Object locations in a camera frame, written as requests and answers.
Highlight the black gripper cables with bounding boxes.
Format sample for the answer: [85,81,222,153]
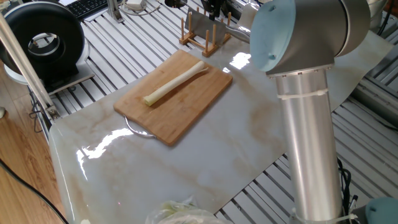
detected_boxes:
[336,157,359,217]

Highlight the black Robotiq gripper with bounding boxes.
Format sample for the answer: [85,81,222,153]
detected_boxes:
[201,0,227,21]

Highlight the white scallion stalk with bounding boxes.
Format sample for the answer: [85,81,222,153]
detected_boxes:
[143,60,210,108]

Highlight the black round duct fan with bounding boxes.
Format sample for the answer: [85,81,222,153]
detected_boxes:
[0,1,86,90]

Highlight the black keyboard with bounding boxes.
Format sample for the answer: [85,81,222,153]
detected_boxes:
[64,0,110,22]

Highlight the aluminium bracket post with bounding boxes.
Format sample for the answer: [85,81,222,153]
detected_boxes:
[106,0,125,24]

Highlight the plastic bag of scallion scraps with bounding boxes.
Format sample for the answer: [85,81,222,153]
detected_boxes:
[145,198,234,224]

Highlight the aluminium frame beam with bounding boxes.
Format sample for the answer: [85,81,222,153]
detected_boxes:
[0,12,61,121]

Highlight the grey fan base plate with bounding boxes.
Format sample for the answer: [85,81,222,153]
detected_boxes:
[46,60,96,96]

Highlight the steel cleaver knife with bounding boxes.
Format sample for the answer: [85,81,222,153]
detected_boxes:
[188,7,251,45]

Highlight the bamboo cutting board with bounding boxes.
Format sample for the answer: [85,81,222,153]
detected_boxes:
[113,49,234,147]

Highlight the black floor cable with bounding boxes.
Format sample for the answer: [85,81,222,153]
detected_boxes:
[0,157,70,224]

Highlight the white charger with cord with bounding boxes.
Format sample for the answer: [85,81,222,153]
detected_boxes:
[119,0,163,17]

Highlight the wooden peg rack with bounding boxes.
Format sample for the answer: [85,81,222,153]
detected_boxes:
[178,6,233,58]

